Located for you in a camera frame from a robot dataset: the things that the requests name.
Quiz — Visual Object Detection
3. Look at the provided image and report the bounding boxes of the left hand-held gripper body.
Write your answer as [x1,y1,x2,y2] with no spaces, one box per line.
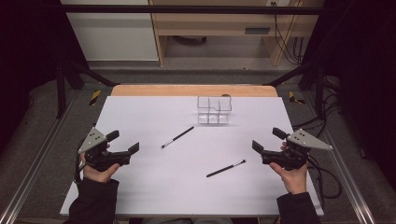
[78,126,132,173]

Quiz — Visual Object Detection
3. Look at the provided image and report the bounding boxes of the white board sheet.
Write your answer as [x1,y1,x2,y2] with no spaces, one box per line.
[59,95,325,217]

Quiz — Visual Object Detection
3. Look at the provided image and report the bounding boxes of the wooden table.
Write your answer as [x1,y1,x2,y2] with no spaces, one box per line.
[111,84,278,97]

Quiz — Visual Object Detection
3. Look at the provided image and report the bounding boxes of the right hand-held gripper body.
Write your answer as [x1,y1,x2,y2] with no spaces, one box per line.
[261,128,333,172]

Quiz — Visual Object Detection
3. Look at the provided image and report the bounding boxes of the aluminium floor rail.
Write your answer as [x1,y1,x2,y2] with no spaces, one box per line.
[0,92,80,224]
[303,92,377,224]

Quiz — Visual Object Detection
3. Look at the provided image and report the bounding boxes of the black metal stand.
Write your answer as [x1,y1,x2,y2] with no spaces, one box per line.
[55,58,121,119]
[263,58,328,120]

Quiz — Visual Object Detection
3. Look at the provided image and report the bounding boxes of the person's right hand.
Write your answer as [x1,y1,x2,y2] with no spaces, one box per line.
[269,161,310,196]

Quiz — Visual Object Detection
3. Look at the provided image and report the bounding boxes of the black horizontal frame bar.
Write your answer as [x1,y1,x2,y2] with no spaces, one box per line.
[60,4,326,16]

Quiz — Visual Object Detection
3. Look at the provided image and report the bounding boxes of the grey label on desk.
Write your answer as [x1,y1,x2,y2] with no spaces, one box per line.
[244,27,272,35]

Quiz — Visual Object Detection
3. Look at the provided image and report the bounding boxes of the yellow clamp right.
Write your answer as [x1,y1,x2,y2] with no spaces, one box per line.
[288,91,306,105]

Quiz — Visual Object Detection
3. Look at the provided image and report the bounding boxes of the right hand-held gripper cable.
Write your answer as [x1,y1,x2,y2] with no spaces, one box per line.
[307,154,344,200]

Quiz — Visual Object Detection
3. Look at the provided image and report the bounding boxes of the light wooden desk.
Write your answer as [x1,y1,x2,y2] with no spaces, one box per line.
[148,0,325,67]

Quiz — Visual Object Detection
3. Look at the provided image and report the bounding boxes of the yellow clamp left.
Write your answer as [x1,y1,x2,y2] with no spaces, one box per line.
[89,90,103,106]

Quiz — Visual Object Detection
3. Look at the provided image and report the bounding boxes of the black floor cables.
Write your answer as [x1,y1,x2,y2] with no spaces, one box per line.
[291,76,344,138]

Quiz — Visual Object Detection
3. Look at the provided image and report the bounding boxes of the person's left hand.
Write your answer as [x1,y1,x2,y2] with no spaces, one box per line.
[79,153,121,184]

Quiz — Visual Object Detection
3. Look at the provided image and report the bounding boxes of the black hanging cables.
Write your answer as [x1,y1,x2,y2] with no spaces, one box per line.
[270,1,305,65]

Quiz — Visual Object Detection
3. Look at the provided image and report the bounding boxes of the white cabinet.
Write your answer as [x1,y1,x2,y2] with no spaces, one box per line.
[60,0,160,62]

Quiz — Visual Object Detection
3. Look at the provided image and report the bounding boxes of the clear plastic organizer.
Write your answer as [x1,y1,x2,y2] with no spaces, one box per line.
[196,94,233,125]

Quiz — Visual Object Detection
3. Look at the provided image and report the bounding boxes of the yellow clamp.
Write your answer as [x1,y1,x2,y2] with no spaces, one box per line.
[288,91,306,105]
[89,90,103,106]

